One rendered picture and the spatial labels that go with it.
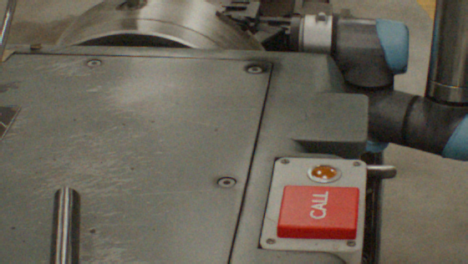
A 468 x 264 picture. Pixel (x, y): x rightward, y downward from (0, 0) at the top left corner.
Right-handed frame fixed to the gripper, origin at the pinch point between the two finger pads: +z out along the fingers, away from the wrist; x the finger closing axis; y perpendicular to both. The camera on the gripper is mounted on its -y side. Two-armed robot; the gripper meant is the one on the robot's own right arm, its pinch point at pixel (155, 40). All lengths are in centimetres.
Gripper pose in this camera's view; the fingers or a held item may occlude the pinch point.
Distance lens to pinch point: 146.8
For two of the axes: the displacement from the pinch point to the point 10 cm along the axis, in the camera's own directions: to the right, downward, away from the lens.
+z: -9.9, -0.5, 1.4
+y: 1.5, -4.5, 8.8
